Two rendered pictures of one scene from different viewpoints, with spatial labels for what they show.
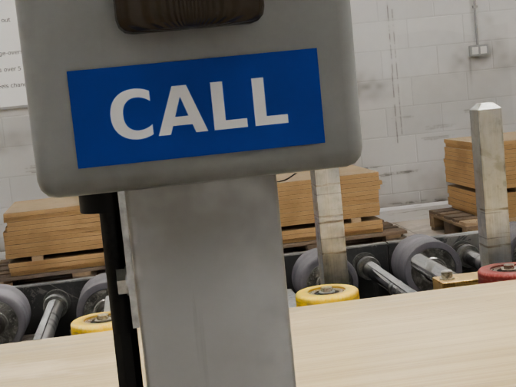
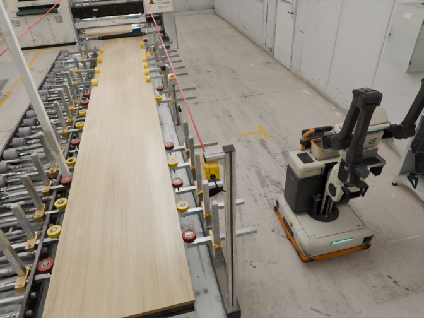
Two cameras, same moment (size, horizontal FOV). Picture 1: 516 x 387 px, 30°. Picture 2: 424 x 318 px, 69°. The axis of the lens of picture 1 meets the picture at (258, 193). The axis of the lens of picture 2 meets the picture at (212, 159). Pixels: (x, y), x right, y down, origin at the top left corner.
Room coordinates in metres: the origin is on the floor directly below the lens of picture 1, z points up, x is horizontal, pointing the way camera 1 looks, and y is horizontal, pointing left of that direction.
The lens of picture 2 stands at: (0.13, 2.94, 2.30)
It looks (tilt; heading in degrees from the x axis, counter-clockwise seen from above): 36 degrees down; 266
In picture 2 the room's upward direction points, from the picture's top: 3 degrees counter-clockwise
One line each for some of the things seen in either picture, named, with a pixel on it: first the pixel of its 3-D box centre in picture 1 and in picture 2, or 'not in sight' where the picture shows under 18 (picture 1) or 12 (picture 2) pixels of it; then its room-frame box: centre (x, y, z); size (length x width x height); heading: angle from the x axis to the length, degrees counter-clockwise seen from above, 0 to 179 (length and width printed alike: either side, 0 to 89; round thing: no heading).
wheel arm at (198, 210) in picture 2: not in sight; (212, 207); (0.02, 1.45, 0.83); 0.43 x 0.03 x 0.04; 7
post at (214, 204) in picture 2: not in sight; (216, 232); (0.03, 1.74, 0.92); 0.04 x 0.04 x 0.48; 7
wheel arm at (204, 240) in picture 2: not in sight; (222, 236); (-0.01, 1.70, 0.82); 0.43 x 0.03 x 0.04; 7
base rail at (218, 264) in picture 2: not in sight; (173, 108); (0.29, -0.43, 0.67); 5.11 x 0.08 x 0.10; 97
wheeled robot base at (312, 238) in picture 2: not in sight; (320, 219); (-0.97, 1.08, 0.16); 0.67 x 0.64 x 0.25; 96
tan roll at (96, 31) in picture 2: not in sight; (120, 29); (1.14, -3.02, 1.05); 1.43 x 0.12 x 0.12; 7
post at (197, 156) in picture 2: not in sight; (199, 180); (0.09, 1.25, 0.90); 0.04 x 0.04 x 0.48; 7
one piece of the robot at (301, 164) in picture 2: not in sight; (322, 176); (-0.96, 0.99, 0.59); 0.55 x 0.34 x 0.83; 6
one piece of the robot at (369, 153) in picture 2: not in sight; (360, 164); (-1.01, 1.37, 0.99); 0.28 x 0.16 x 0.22; 6
